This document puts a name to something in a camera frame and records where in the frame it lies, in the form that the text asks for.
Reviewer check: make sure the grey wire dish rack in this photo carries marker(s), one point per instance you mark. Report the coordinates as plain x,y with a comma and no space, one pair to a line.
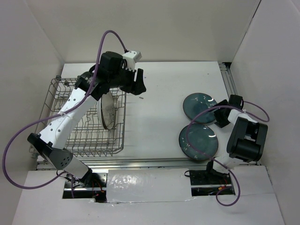
89,138

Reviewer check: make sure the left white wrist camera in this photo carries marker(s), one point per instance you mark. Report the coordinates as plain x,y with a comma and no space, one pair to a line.
131,58

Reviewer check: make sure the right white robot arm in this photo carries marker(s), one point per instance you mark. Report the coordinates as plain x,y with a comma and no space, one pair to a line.
247,139

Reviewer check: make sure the white tree pattern plate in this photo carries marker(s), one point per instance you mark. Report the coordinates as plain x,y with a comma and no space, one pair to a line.
108,111

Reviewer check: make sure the dark blue plate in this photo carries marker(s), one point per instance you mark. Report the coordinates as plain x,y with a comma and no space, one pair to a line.
196,103
201,137

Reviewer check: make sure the red teal floral plate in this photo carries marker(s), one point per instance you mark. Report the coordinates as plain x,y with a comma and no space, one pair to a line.
99,112

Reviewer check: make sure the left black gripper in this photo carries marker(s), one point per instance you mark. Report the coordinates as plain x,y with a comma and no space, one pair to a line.
138,87

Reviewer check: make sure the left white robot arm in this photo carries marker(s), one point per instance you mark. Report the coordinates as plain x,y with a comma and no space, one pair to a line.
50,142

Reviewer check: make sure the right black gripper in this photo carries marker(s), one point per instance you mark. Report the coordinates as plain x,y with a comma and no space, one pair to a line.
221,123

